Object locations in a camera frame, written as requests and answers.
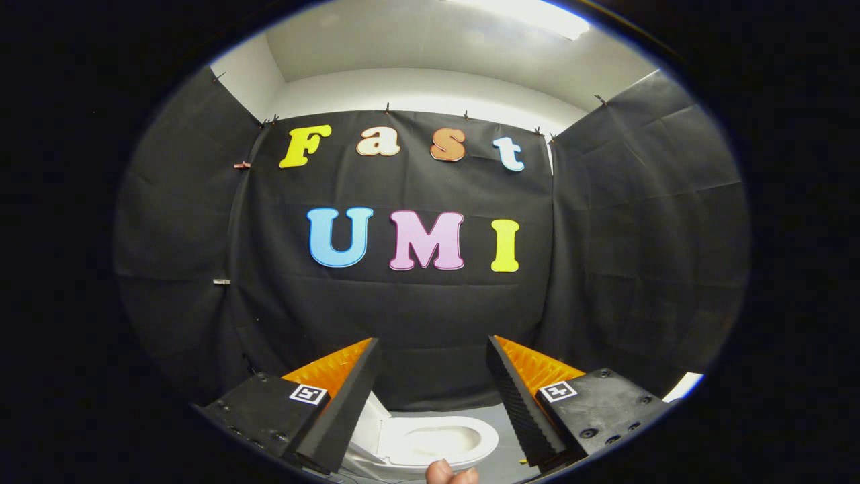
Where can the white board panel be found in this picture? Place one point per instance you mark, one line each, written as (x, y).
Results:
(684, 386)

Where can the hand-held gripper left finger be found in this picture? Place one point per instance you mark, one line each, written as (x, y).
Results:
(349, 396)

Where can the black backdrop cloth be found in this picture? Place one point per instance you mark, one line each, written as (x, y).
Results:
(403, 316)

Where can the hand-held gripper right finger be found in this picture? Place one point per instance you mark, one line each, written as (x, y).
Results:
(517, 403)

